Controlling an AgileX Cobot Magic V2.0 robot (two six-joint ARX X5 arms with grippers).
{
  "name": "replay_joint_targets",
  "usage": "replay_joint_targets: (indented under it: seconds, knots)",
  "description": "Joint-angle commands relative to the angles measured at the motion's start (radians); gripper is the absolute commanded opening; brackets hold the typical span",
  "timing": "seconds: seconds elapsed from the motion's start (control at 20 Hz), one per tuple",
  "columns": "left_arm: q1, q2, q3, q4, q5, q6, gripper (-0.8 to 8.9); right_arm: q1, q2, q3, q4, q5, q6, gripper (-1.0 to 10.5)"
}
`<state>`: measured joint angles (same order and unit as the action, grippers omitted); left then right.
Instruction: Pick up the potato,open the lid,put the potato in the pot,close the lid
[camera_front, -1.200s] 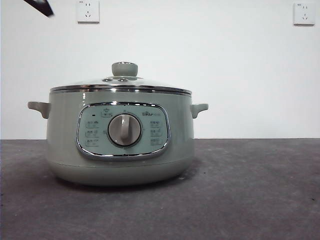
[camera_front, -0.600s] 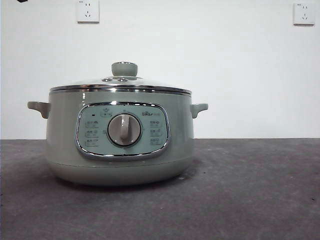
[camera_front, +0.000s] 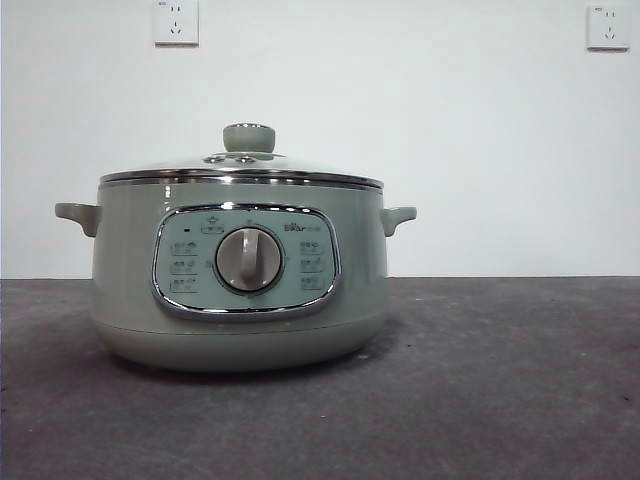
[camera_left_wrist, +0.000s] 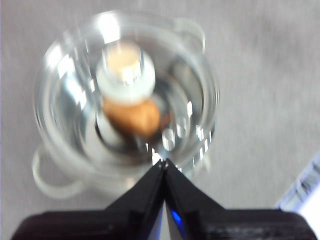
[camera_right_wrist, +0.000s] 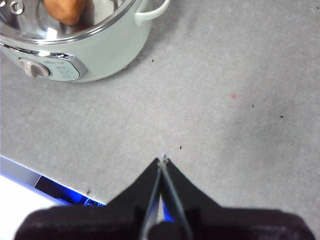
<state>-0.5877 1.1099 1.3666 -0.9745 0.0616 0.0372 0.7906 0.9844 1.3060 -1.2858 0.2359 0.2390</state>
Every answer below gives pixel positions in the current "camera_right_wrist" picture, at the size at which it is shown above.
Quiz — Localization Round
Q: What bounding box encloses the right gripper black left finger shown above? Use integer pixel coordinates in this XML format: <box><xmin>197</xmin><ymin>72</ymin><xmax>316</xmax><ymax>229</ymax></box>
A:
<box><xmin>13</xmin><ymin>156</ymin><xmax>161</xmax><ymax>240</ymax></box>

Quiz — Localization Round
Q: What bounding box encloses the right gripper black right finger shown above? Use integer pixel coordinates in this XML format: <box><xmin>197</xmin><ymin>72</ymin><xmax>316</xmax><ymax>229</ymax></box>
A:
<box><xmin>161</xmin><ymin>157</ymin><xmax>316</xmax><ymax>240</ymax></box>

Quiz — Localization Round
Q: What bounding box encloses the brown potato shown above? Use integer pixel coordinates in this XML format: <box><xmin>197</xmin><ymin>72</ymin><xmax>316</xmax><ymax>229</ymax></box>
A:
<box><xmin>43</xmin><ymin>0</ymin><xmax>88</xmax><ymax>25</ymax></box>

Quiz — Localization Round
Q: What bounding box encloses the pale green electric cooking pot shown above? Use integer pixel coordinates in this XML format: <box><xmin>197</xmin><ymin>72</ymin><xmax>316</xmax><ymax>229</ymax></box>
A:
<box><xmin>0</xmin><ymin>0</ymin><xmax>171</xmax><ymax>83</ymax></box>

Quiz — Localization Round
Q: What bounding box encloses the black device with blue light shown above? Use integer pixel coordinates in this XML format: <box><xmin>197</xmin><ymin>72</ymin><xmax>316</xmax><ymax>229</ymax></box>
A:
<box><xmin>0</xmin><ymin>154</ymin><xmax>175</xmax><ymax>225</ymax></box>

